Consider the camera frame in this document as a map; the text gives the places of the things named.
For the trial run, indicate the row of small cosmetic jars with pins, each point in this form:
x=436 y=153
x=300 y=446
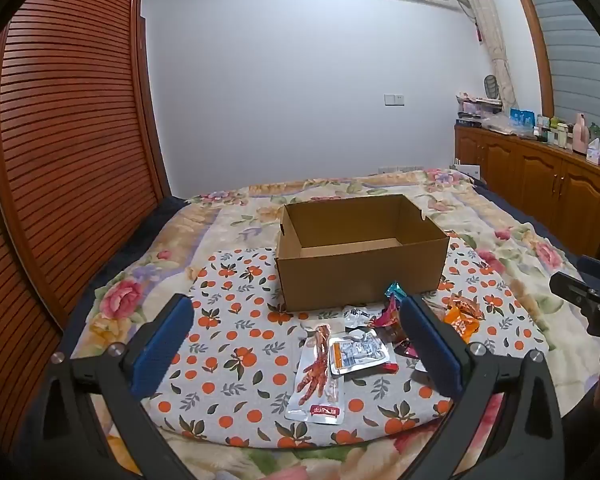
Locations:
x=555 y=132

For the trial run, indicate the person's right forearm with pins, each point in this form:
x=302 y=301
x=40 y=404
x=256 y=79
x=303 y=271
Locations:
x=592 y=440

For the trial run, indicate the floral blanket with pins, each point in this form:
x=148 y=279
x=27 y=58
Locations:
x=220 y=225

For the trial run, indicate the white wall switch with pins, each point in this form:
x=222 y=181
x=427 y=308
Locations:
x=394 y=99

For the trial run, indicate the blue box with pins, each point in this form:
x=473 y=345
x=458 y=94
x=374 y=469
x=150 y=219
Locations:
x=521 y=119

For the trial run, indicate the stack of storage boxes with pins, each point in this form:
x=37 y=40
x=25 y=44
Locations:
x=477 y=107

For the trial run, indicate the orange fruit print cloth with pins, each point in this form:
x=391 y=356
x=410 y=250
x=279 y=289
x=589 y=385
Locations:
x=240 y=320

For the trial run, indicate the teal candy wrapper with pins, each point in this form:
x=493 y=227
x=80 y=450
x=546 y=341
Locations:
x=394 y=290

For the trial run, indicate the cream curtain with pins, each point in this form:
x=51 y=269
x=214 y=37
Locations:
x=495 y=35

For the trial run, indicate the wooden cabinet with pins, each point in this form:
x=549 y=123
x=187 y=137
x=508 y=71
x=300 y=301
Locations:
x=540 y=180

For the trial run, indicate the red snack wrapper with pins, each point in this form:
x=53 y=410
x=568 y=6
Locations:
x=387 y=314

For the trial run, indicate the small grey fan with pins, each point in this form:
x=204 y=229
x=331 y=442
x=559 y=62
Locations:
x=491 y=86

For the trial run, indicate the pink bottle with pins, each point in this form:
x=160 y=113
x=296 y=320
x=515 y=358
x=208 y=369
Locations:
x=581 y=135

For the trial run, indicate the white wall socket strip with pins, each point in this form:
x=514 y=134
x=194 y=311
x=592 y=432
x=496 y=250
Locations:
x=400 y=168

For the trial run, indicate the wooden slatted wardrobe door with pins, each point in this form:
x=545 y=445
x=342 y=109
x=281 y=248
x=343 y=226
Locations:
x=70 y=135

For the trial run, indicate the wooden window frame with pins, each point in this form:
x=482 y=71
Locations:
x=537 y=35

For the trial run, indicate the silver packet with orange label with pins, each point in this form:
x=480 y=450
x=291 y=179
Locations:
x=360 y=352

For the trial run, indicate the dark brown snack packet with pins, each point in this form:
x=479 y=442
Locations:
x=392 y=333

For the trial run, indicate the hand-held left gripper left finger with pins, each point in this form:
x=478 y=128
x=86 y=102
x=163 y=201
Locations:
x=162 y=345

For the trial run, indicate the white snack packet blue print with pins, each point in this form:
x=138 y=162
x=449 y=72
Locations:
x=357 y=314

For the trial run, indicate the clear chicken feet packet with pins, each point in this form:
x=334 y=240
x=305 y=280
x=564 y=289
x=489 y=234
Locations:
x=315 y=375

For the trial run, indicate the clear plastic bag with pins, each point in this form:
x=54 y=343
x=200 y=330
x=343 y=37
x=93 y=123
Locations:
x=502 y=125

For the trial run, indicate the orange snack packet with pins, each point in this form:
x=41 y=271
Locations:
x=460 y=320

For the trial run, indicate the tissue box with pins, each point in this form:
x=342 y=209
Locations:
x=595 y=152

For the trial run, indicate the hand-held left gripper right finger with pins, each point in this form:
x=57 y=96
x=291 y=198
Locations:
x=427 y=345

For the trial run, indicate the brown cardboard box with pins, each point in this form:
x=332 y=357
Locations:
x=360 y=275

